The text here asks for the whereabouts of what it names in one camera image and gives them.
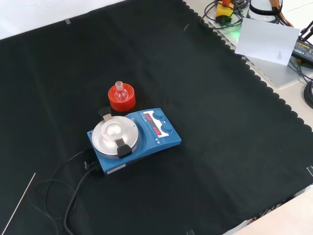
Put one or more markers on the clear round-bottom flask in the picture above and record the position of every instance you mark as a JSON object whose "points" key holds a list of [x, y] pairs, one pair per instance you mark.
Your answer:
{"points": [[121, 95]]}

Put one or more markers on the blue-base heater with steel plate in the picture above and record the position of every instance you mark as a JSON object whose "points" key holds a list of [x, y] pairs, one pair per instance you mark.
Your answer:
{"points": [[151, 147]]}

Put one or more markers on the black bench cloth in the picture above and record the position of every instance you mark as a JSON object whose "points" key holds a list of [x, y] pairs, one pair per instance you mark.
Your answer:
{"points": [[195, 122]]}

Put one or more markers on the grey tape strip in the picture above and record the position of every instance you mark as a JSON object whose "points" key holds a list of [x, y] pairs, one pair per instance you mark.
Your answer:
{"points": [[67, 21], [310, 171], [190, 232]]}

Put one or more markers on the yellow stop button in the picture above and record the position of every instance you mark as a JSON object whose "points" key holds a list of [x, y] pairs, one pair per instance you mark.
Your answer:
{"points": [[223, 11]]}

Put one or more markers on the pale white board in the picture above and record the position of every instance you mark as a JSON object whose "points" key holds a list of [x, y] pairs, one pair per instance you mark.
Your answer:
{"points": [[266, 41]]}

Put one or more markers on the thin steel rod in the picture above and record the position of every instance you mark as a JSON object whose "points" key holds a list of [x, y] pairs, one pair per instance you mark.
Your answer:
{"points": [[22, 197]]}

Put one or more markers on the black power adapter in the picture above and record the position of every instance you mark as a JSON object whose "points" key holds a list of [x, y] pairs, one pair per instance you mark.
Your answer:
{"points": [[303, 50]]}

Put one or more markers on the black tripod leg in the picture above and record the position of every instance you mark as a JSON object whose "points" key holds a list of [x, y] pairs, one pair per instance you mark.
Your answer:
{"points": [[306, 30]]}

